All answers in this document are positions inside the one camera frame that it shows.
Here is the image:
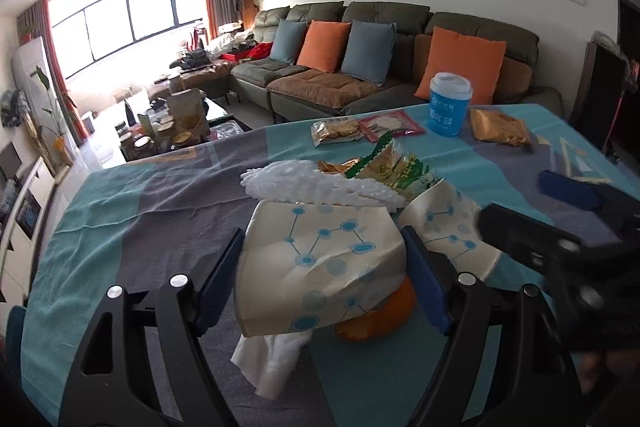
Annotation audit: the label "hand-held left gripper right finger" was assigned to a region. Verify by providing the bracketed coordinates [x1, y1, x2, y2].
[399, 225, 585, 427]

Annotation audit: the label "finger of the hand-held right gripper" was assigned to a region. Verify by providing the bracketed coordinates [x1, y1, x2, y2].
[537, 169, 640, 234]
[476, 203, 607, 309]

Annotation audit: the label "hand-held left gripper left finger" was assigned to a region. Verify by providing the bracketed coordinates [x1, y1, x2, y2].
[56, 228, 247, 427]

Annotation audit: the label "crushed blue-patterned paper cup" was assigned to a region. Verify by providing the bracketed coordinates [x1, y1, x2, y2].
[399, 179, 502, 284]
[234, 199, 407, 339]

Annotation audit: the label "orange peel piece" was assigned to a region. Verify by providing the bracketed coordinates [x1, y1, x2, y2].
[334, 276, 417, 341]

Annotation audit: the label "white tissue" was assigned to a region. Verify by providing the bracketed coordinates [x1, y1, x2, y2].
[230, 331, 314, 401]

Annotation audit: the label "green yellow snack wrapper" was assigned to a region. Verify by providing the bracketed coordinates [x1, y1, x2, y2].
[344, 139, 447, 204]

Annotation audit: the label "white bubble wrap sheet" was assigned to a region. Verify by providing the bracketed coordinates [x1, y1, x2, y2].
[239, 159, 407, 214]

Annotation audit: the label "small gold foil wrapper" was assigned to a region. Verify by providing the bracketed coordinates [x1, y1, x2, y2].
[317, 159, 362, 178]

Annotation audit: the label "dark blue plastic basin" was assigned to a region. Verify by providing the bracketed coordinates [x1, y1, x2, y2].
[5, 304, 28, 383]

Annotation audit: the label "golden snack packet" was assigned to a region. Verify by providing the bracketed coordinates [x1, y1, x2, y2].
[469, 107, 532, 148]

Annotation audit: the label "dark framed panel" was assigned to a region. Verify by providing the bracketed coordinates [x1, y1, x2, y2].
[570, 31, 640, 158]

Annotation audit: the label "blue cup with white lid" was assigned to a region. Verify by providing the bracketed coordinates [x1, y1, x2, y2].
[428, 71, 473, 138]

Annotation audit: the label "red white snack packet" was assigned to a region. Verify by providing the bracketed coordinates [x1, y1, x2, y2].
[358, 110, 427, 142]

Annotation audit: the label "glass coffee table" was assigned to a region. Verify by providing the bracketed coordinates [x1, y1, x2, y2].
[116, 98, 257, 164]

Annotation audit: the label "group of jars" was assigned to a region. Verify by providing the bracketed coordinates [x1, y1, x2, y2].
[116, 116, 212, 158]

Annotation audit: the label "orange cushion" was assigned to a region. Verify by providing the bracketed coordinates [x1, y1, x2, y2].
[413, 25, 507, 106]
[295, 20, 352, 74]

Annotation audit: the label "brown paper bag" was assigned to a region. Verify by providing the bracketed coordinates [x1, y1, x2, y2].
[167, 87, 209, 144]

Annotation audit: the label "clear cookie packet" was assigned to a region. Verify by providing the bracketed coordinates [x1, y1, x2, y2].
[310, 116, 366, 146]

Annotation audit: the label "green corner sofa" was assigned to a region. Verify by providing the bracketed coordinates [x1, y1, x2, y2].
[227, 1, 564, 128]

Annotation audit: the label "white TV cabinet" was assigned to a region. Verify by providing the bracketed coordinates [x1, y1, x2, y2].
[0, 153, 57, 324]

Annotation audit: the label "brown sofa seat pad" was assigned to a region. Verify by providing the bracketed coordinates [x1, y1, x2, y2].
[266, 68, 382, 108]

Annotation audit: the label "blue-grey cushion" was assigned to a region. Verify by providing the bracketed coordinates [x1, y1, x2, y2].
[270, 19, 309, 66]
[340, 20, 397, 88]

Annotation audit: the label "pile of clothes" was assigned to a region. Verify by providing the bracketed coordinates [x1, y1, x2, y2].
[169, 23, 274, 74]

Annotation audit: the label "small black monitor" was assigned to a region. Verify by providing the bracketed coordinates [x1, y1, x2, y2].
[0, 141, 24, 181]

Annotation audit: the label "tall potted plant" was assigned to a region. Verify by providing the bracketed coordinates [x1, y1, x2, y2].
[30, 66, 76, 168]

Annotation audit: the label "patterned cloth covered fan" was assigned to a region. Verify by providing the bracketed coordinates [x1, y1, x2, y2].
[0, 89, 29, 128]

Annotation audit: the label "wooden shelf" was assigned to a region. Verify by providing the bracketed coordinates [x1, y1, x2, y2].
[237, 0, 266, 28]

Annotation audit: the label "wide black-framed window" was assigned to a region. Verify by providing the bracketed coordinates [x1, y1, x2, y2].
[49, 0, 207, 81]

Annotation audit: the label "white standing air conditioner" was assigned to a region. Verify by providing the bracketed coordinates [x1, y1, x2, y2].
[10, 35, 64, 148]

